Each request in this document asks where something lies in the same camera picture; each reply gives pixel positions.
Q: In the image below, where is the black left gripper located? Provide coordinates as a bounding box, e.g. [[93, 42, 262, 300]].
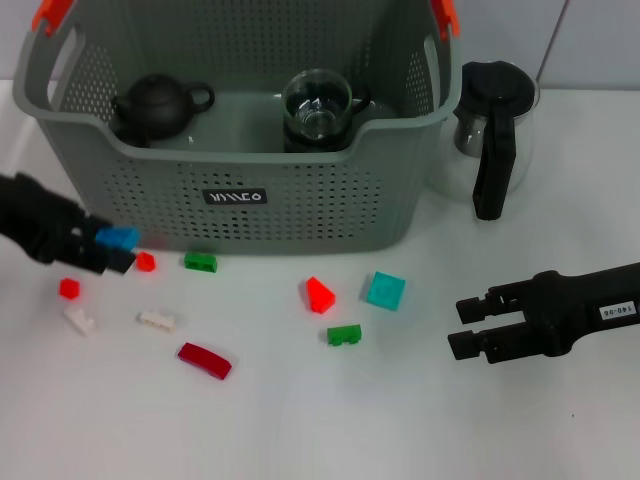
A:
[[0, 172, 137, 276]]

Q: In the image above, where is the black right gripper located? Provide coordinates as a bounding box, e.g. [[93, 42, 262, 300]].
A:
[[447, 261, 640, 365]]

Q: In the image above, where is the blue square toy brick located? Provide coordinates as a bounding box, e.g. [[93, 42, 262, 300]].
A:
[[94, 226, 141, 252]]

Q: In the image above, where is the white toy brick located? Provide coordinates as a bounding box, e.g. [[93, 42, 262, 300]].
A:
[[135, 308, 180, 333], [62, 305, 99, 337]]

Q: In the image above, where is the dark red curved toy brick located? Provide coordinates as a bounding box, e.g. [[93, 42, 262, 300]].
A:
[[177, 342, 233, 381]]

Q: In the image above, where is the grey perforated plastic storage bin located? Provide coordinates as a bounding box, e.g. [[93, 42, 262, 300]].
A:
[[10, 0, 461, 256]]

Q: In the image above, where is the green toy brick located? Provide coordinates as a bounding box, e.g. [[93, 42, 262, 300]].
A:
[[183, 252, 219, 273], [326, 323, 364, 347]]

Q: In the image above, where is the teal square toy brick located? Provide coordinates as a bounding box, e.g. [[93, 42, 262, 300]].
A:
[[366, 271, 407, 311]]

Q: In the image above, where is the black clay teapot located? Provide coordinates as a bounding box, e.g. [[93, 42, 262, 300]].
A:
[[110, 73, 216, 141]]

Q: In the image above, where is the orange-red sloped toy brick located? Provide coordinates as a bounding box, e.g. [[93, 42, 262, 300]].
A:
[[304, 275, 337, 315]]

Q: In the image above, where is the glass coffee pot black handle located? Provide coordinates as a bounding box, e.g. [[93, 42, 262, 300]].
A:
[[424, 59, 541, 222]]

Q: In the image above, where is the orange bin handle clip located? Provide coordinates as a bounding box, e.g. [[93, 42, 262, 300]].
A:
[[433, 0, 460, 41], [30, 0, 74, 36]]

